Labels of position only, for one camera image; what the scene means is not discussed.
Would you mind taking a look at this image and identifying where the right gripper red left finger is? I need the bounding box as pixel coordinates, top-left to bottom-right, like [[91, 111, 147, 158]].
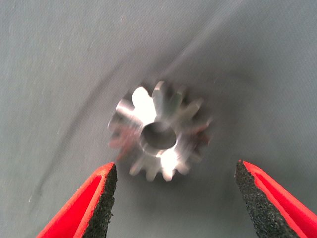
[[36, 162, 118, 238]]

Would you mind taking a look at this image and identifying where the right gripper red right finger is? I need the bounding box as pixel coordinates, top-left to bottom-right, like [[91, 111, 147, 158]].
[[234, 159, 317, 238]]

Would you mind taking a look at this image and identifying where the small steel planetary gear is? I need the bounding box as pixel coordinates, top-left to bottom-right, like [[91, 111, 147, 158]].
[[107, 80, 213, 182]]

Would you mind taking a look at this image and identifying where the dark grey table cloth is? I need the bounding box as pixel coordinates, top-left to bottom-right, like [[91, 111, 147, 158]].
[[0, 0, 317, 238]]

